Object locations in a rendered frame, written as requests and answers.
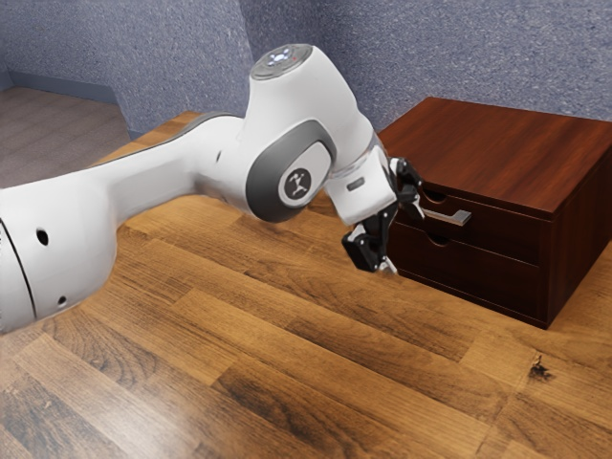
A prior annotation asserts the dark brown wooden drawer cabinet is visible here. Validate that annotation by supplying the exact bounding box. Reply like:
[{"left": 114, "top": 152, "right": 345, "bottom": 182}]
[{"left": 374, "top": 97, "right": 612, "bottom": 331}]

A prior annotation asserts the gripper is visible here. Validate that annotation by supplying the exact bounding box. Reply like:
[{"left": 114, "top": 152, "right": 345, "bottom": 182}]
[{"left": 340, "top": 156, "right": 426, "bottom": 276}]

